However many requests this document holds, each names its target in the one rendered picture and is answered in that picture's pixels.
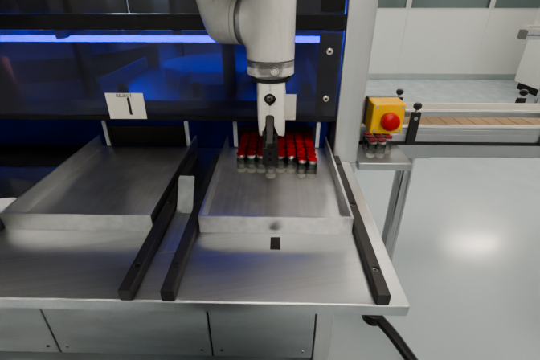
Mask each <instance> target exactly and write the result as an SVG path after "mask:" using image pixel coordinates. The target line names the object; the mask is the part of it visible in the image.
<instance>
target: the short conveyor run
mask: <svg viewBox="0 0 540 360"><path fill-rule="evenodd" d="M528 92H529V91H528V90H526V89H522V90H520V92H519V94H520V95H521V97H517V99H516V101H515V104H507V103H420V102H415V103H405V104H406V105H407V107H406V111H405V114H404V118H403V126H402V130H401V133H390V135H391V136H392V137H393V138H392V145H397V146H398V147H399V148H400V149H401V150H402V152H403V153H404V155H405V156H406V157H421V158H540V104H525V102H526V98H525V97H524V96H526V95H528ZM365 131H369V130H368V129H367V127H366V126H365V125H364V124H363V121H362V124H361V130H360V136H359V142H358V144H359V145H362V140H363V137H364V132H365Z"/></svg>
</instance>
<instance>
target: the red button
mask: <svg viewBox="0 0 540 360"><path fill-rule="evenodd" d="M380 124H381V126H382V127H383V129H384V130H386V131H388V132H391V131H394V130H396V129H397V128H398V127H399V126H400V118H399V117H398V116H397V115H396V114H395V113H393V112H388V113H386V114H385V115H383V116H382V118H381V121H380Z"/></svg>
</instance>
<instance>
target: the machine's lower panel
mask: <svg viewBox="0 0 540 360"><path fill-rule="evenodd" d="M208 316H209V322H210V328H211V337H210V330H209V325H208V318H207V312H184V311H144V310H104V309H24V308H0V351H30V352H61V350H62V352H66V353H101V354H171V355H206V356H212V348H211V340H212V346H213V352H214V356H241V357H277V358H311V357H312V348H313V332H314V324H315V316H316V314H303V313H225V312H208Z"/></svg>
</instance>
